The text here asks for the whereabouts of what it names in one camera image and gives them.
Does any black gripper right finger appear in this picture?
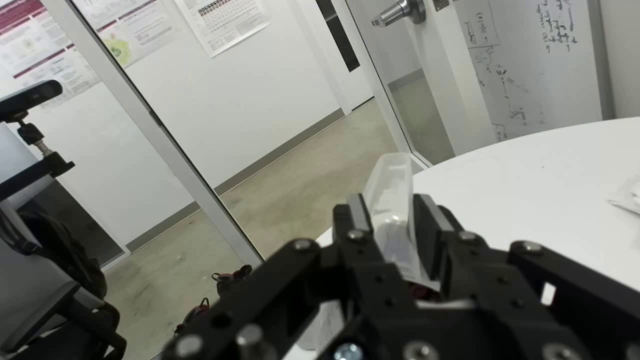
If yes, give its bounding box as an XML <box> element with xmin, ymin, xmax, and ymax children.
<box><xmin>413</xmin><ymin>194</ymin><xmax>492</xmax><ymax>301</ymax></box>

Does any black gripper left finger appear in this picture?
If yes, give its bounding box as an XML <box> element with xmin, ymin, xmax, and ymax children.
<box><xmin>331</xmin><ymin>194</ymin><xmax>400</xmax><ymax>315</ymax></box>

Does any round white table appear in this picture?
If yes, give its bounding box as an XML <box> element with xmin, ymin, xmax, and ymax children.
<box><xmin>411</xmin><ymin>119</ymin><xmax>640</xmax><ymax>289</ymax></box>

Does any silver door handle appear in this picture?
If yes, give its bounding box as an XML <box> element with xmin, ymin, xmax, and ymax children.
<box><xmin>371</xmin><ymin>0</ymin><xmax>426</xmax><ymax>27</ymax></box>

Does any black camera on tripod arm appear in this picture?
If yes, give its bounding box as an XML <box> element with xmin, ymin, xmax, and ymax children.
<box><xmin>0</xmin><ymin>80</ymin><xmax>74</xmax><ymax>201</ymax></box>

